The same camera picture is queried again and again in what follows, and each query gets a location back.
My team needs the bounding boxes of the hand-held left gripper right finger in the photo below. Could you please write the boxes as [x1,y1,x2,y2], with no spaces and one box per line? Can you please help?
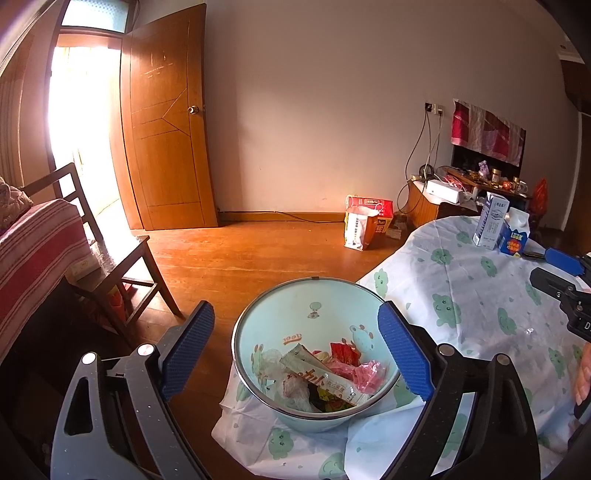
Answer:
[377,301,541,480]

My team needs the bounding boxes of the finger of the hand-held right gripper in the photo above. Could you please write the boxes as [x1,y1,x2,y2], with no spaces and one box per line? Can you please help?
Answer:
[545,248,591,278]
[530,268,591,305]

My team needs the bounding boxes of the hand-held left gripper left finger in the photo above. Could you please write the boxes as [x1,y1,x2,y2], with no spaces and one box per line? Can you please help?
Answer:
[51,300,216,480]

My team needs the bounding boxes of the pink plastic wrapper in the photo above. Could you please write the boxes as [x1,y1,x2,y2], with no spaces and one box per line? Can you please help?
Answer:
[342,361,389,393]

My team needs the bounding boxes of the red snack wrapper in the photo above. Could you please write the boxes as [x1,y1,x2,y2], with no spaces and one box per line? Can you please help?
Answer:
[329,340,362,365]

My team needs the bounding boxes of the white snack wrapper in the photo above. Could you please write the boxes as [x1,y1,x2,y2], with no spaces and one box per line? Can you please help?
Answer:
[279,345,372,407]

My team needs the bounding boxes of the mint green cartoon bin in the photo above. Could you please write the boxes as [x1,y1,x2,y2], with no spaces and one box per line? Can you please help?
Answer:
[231,276,407,433]

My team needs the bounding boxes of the person's right hand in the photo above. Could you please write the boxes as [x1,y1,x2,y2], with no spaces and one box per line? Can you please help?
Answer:
[574,344,591,407]

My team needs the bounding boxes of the blue gable-top milk carton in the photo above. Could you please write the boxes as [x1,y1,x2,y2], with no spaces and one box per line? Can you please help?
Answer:
[499,208,531,257]

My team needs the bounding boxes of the red plastic bag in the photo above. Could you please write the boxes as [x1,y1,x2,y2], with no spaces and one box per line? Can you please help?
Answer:
[533,178,550,213]

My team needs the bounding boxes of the cloud-print white tablecloth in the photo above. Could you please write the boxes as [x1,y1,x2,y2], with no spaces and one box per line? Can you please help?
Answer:
[212,215,591,480]

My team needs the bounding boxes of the tall white milk carton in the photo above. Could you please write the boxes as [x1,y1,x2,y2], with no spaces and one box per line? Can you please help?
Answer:
[472,191,510,250]

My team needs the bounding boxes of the dark wooden chair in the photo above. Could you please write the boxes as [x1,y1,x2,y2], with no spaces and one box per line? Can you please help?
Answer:
[22,162,184,344]

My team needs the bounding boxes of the white tissue box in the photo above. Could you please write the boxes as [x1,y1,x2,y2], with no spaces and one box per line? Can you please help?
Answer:
[67,256,101,281]

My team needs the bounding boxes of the black television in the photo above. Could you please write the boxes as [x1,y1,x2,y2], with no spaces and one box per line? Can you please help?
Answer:
[451,144,522,178]

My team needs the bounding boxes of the small wooden cabinet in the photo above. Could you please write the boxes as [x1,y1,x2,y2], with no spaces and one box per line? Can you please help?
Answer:
[406,179,481,229]

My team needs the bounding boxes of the red patterned cloth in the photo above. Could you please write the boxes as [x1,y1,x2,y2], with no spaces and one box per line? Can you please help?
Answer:
[450,99,527,166]

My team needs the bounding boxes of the red striped cloth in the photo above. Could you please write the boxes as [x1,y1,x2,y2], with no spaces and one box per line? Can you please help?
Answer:
[0,198,88,361]

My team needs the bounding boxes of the wooden door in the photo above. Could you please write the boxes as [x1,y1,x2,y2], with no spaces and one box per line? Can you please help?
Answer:
[119,4,219,230]

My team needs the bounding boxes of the transom window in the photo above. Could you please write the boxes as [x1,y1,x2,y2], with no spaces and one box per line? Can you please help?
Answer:
[60,0,134,33]

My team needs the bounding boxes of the hanging cables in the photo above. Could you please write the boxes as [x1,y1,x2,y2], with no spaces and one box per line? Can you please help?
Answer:
[399,111,444,213]

